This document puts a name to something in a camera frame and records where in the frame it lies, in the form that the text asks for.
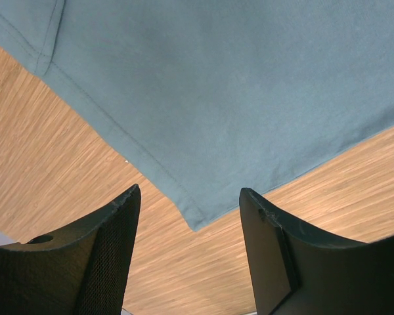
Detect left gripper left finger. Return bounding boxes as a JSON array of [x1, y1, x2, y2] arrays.
[[0, 184, 141, 314]]

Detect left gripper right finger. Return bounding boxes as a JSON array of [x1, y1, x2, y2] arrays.
[[239, 188, 394, 314]]

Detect grey-blue t shirt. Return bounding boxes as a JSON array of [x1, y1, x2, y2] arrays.
[[0, 1, 394, 231]]

